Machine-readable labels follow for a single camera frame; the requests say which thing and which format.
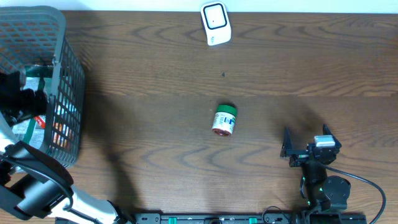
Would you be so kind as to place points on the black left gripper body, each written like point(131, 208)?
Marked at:
point(19, 106)

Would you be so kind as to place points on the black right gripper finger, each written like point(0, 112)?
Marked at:
point(326, 130)
point(288, 150)

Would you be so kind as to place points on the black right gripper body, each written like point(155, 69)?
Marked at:
point(299, 160)

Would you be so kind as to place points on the green lid spice jar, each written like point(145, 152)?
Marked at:
point(224, 120)

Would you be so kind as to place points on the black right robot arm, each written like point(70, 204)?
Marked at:
point(324, 193)

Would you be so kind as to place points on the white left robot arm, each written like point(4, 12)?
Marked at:
point(34, 184)

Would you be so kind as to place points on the white barcode scanner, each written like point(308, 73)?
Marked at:
point(216, 23)

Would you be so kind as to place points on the red white snack stick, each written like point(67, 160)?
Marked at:
point(40, 121)

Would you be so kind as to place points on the green white snack bag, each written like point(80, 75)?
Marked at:
point(37, 78)

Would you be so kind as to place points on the grey plastic basket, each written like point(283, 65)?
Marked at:
point(36, 36)

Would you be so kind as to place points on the black mounting rail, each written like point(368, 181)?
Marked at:
point(268, 217)

